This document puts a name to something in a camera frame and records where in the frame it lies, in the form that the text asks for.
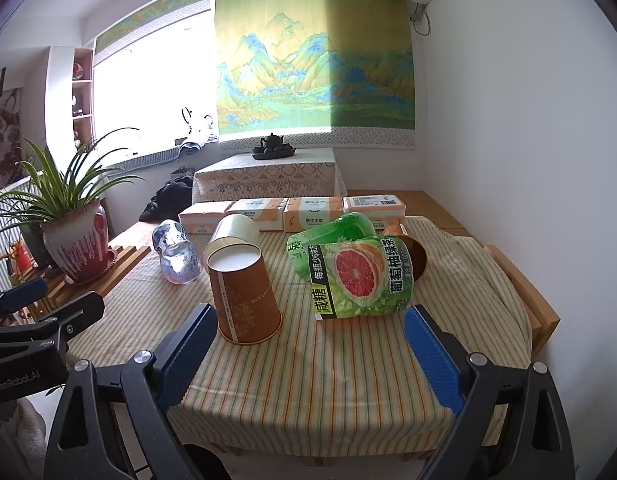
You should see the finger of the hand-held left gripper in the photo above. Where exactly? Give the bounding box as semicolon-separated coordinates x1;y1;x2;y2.
0;276;50;329
0;291;106;361

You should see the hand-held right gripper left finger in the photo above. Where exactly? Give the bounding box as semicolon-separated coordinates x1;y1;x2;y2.
42;302;219;480

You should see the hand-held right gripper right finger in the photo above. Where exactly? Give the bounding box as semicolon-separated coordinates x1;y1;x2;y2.
403;304;575;480

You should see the green grapefruit print cup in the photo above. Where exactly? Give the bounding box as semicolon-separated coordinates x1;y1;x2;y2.
308;236;414;322

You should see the brown patterned paper cup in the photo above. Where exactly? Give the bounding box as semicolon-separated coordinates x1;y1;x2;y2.
207;243;283;346

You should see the orange cup brown inside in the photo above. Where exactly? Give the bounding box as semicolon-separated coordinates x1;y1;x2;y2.
383;223;428;281

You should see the white paper cup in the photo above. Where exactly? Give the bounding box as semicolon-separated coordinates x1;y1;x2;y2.
210;214;260;257

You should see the red ornament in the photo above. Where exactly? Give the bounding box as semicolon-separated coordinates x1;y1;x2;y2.
8;240;37;277

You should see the potted spider plant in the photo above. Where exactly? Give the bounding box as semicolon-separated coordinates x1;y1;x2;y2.
0;127;146;282

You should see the wooden slatted tray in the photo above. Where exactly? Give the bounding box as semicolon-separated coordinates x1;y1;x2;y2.
28;244;152;322

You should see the wooden table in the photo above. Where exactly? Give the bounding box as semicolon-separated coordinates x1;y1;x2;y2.
28;189;560;480

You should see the striped tablecloth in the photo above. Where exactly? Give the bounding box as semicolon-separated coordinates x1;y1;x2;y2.
66;215;533;461

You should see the orange white tissue pack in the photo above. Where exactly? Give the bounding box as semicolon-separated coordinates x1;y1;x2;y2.
343;195;407;227
178;203;236;236
224;198;288;232
283;197;345;234

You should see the black bag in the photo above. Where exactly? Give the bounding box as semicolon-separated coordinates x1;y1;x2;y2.
138;176;195;224

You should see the green plastic bottle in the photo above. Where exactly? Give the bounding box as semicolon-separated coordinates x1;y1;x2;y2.
287;212;377;282

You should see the lace covered side table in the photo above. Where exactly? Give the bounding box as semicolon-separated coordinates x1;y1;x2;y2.
192;148;346;206

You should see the folded cloth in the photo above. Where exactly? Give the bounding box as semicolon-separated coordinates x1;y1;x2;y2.
181;134;220;154

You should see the dark tea tray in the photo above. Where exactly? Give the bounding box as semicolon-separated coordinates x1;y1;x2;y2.
252;144;296;161

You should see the landscape print window blind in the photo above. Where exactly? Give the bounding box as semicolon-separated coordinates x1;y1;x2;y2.
94;0;215;54

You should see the ink painting wall scroll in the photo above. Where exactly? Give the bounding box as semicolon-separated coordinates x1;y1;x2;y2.
0;87;24;192

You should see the white wall shelf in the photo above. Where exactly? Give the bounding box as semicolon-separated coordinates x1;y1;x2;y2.
46;46;96;152

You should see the landscape painting wall hanging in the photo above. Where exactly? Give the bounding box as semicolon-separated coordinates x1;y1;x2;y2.
214;0;417;154

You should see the air conditioner cable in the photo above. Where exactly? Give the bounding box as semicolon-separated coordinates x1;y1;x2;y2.
410;0;434;37

